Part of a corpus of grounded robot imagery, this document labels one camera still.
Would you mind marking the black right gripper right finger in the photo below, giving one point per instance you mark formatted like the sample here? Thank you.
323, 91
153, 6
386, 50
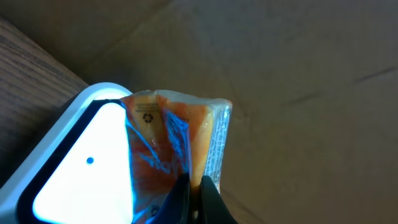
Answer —
212, 209

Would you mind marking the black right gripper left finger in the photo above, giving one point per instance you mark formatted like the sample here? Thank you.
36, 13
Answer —
176, 208

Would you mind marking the small orange white box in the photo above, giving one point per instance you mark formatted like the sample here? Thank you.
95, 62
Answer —
171, 134

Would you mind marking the white barcode scanner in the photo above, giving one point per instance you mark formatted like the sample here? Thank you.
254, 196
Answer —
79, 171

